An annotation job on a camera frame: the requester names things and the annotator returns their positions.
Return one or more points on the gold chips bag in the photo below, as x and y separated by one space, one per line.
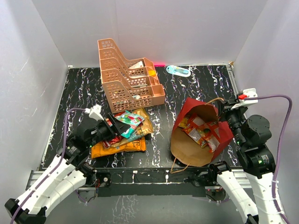
143 129

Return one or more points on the orange honey dijon chips bag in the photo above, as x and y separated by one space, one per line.
99 150

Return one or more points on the orange fruit candy bag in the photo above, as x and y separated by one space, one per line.
205 134

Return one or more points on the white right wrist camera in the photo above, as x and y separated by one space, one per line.
247 98

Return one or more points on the teal Fox's candy bag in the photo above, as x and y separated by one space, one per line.
129 118

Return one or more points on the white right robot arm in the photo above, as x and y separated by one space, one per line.
258 163

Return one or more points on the blue white blister pack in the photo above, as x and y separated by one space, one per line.
178 71

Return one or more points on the pink tape strip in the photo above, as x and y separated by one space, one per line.
159 64

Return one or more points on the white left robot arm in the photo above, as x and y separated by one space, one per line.
67 172

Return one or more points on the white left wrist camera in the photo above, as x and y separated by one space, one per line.
94 112

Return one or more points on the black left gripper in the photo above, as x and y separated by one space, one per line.
117 128

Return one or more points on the pink plastic tiered organizer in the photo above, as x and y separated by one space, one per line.
126 83

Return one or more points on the red brown paper bag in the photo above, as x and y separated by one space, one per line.
186 150

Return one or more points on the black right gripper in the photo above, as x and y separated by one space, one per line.
227 110

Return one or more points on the orange yellow block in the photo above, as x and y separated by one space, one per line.
152 73

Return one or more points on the black aluminium front rail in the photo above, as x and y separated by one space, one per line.
156 181

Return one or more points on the dark red Doritos bag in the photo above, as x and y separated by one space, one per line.
109 143

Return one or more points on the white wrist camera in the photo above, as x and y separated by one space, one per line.
247 98
94 112

